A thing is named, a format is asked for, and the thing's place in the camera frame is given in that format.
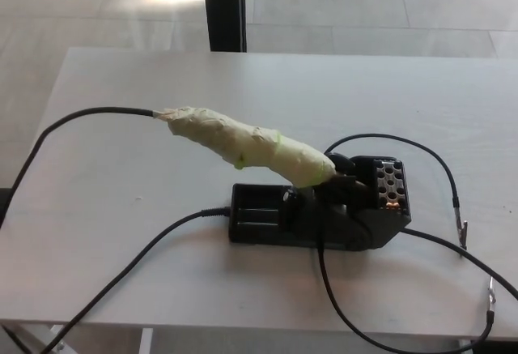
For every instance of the tape-wrapped soldering iron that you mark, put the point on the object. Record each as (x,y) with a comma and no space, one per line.
(226,135)

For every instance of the black soldering iron stand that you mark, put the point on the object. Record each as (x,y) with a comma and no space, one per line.
(259,218)

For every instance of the black lead with alligator clip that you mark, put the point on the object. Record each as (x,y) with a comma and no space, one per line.
(491,301)
(463,232)

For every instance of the white table leg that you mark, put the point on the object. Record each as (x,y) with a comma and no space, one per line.
(467,348)
(146,342)

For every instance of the black window frame post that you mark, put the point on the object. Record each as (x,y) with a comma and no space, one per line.
(224,5)

